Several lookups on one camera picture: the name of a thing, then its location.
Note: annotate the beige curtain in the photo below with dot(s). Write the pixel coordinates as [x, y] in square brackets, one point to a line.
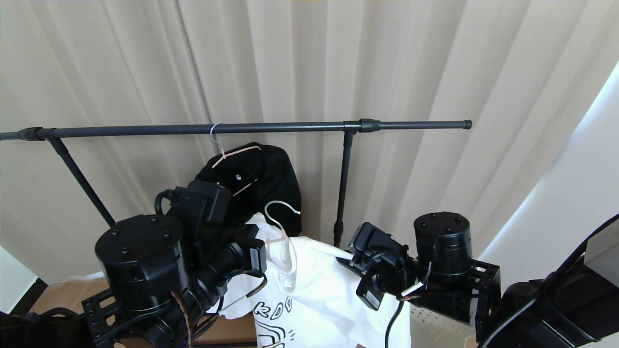
[338, 58]

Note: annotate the pink clothes hanger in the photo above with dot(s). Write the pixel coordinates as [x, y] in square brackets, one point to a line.
[232, 153]
[278, 223]

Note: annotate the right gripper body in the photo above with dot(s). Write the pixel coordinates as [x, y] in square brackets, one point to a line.
[382, 290]

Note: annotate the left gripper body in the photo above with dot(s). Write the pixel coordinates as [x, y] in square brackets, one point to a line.
[217, 275]

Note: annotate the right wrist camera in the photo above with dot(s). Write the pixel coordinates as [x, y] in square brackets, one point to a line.
[377, 246]

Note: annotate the black clothes rack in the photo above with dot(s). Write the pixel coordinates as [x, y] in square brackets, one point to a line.
[266, 127]

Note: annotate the black shorts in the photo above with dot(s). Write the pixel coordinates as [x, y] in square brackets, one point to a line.
[271, 183]

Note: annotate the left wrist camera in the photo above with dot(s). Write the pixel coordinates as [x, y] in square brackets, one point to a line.
[203, 200]

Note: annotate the white garment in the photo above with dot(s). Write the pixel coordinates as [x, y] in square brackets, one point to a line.
[314, 299]

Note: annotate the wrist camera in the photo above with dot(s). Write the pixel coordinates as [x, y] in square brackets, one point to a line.
[203, 200]
[377, 246]

